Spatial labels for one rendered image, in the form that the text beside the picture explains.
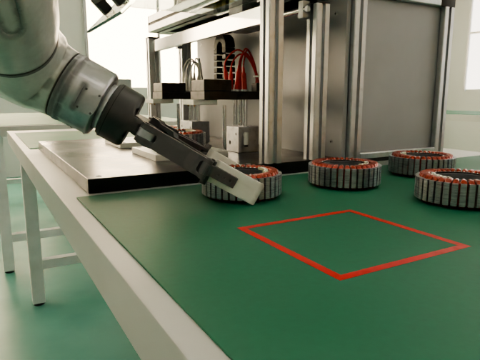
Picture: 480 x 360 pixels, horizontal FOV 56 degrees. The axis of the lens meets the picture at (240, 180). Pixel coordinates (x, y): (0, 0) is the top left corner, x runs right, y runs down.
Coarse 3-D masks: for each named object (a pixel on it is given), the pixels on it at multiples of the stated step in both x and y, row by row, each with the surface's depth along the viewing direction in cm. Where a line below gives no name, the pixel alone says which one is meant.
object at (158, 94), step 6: (156, 84) 113; (162, 84) 110; (168, 84) 111; (174, 84) 112; (180, 84) 112; (156, 90) 113; (162, 90) 110; (168, 90) 111; (174, 90) 112; (180, 90) 112; (156, 96) 114; (162, 96) 110; (168, 96) 111; (174, 96) 112; (180, 96) 112; (186, 96) 113; (150, 102) 112; (156, 102) 110; (162, 102) 111; (168, 102) 112; (192, 108) 120; (198, 108) 116; (192, 114) 120; (198, 114) 117; (198, 120) 117
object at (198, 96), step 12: (192, 84) 94; (204, 84) 89; (216, 84) 91; (228, 84) 92; (192, 96) 94; (204, 96) 90; (216, 96) 91; (228, 96) 92; (240, 96) 93; (252, 96) 95; (240, 108) 97; (240, 120) 98
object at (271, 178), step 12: (240, 168) 66; (252, 168) 66; (264, 168) 64; (264, 180) 59; (276, 180) 60; (204, 192) 61; (216, 192) 59; (228, 192) 58; (264, 192) 59; (276, 192) 60
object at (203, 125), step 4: (184, 120) 121; (188, 120) 121; (192, 120) 119; (200, 120) 121; (184, 124) 119; (188, 124) 117; (192, 124) 115; (196, 124) 116; (200, 124) 116; (204, 124) 117; (208, 124) 117; (184, 128) 119; (188, 128) 117; (192, 128) 115; (196, 128) 116; (200, 128) 116; (204, 128) 117; (208, 128) 117; (208, 132) 118; (208, 136) 118; (208, 140) 118
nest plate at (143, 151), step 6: (132, 150) 95; (138, 150) 91; (144, 150) 89; (150, 150) 89; (216, 150) 89; (222, 150) 89; (144, 156) 88; (150, 156) 85; (156, 156) 82; (162, 156) 83
